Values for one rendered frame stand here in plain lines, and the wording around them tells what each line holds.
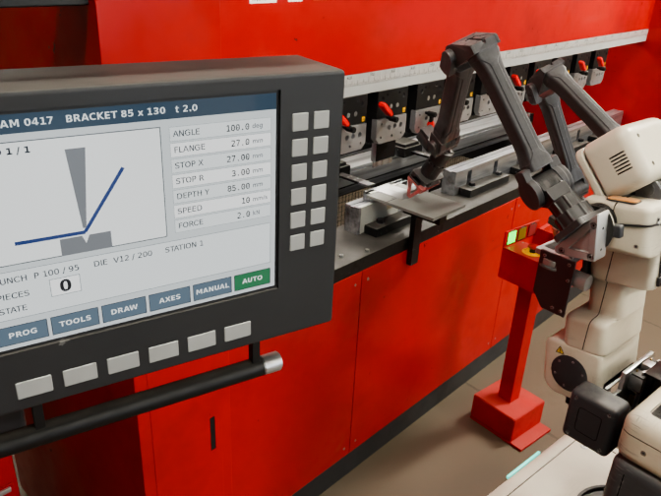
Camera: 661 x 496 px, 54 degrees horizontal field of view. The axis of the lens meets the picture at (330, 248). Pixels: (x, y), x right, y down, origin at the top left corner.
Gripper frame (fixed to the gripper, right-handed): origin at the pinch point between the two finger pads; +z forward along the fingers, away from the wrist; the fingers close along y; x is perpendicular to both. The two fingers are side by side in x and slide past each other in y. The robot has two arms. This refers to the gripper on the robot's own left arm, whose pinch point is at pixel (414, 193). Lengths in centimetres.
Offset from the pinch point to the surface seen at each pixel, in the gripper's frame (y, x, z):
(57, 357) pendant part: 141, 28, -52
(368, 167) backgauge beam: -20.4, -28.9, 22.9
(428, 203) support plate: 0.5, 6.0, -1.6
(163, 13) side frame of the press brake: 97, -21, -59
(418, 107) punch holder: -10.9, -20.2, -16.5
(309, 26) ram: 40, -35, -41
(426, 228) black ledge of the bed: -6.9, 8.4, 11.7
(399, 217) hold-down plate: -2.3, -0.1, 13.0
